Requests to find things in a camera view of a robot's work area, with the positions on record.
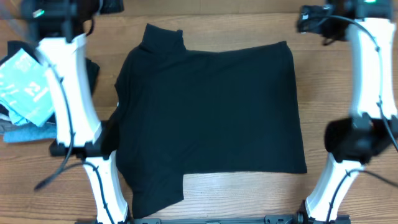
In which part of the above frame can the folded white grey garment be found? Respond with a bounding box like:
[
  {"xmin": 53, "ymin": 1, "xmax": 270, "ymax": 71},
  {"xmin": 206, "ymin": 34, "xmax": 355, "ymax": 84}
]
[{"xmin": 0, "ymin": 113, "xmax": 19, "ymax": 135}]

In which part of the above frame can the black t-shirt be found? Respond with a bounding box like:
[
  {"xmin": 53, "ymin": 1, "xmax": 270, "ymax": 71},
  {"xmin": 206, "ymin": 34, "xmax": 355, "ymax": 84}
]
[{"xmin": 113, "ymin": 24, "xmax": 307, "ymax": 218}]

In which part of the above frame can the folded light blue printed shirt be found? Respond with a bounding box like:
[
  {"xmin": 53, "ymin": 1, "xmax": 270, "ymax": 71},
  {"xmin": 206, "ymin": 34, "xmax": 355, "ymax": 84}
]
[{"xmin": 1, "ymin": 49, "xmax": 54, "ymax": 126}]

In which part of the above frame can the folded black shirt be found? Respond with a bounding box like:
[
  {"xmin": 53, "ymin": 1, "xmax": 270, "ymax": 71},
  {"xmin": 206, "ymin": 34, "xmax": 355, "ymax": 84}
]
[{"xmin": 0, "ymin": 40, "xmax": 101, "ymax": 121}]

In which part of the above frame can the folded blue heather shirt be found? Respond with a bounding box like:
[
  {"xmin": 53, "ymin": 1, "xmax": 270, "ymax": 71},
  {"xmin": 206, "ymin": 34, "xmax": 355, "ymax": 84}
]
[{"xmin": 3, "ymin": 124, "xmax": 57, "ymax": 143}]

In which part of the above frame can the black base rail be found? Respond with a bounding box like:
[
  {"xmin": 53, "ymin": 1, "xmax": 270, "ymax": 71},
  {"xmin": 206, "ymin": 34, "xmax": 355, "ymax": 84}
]
[{"xmin": 124, "ymin": 214, "xmax": 352, "ymax": 224}]

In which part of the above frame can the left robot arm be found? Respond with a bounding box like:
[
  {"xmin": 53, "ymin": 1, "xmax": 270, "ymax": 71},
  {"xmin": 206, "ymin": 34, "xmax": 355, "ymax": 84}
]
[{"xmin": 20, "ymin": 0, "xmax": 131, "ymax": 223}]

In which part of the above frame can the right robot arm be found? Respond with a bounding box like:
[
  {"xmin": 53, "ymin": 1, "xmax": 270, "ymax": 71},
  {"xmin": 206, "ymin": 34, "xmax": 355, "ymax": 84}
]
[{"xmin": 290, "ymin": 0, "xmax": 397, "ymax": 223}]

